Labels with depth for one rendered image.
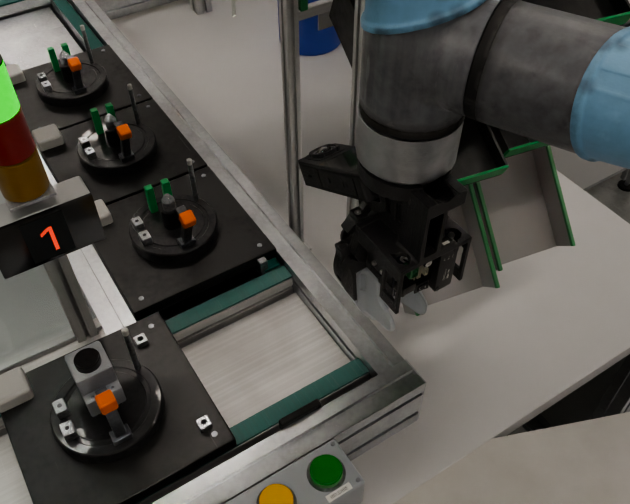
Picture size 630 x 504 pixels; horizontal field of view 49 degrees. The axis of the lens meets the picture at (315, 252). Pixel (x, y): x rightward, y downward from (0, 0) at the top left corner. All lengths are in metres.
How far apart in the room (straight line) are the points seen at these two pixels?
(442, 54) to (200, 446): 0.61
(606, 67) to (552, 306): 0.83
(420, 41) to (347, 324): 0.63
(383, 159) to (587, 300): 0.80
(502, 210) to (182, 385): 0.53
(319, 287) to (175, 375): 0.25
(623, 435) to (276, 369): 0.51
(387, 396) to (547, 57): 0.61
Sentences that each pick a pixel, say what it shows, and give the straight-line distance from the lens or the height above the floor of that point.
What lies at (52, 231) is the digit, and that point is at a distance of 0.82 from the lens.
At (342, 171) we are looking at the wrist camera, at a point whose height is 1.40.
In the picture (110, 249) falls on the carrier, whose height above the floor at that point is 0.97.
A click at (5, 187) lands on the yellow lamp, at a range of 0.78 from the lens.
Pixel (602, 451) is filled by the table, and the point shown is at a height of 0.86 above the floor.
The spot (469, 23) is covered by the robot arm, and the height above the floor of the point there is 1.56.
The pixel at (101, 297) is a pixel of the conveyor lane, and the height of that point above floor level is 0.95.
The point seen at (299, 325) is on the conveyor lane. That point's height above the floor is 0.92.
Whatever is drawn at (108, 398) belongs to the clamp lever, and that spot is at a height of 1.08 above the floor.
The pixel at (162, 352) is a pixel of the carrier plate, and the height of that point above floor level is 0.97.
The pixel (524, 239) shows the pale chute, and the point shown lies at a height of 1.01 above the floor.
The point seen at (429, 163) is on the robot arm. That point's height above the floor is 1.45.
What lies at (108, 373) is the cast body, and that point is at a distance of 0.85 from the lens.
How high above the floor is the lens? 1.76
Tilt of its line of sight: 47 degrees down
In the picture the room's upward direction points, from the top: straight up
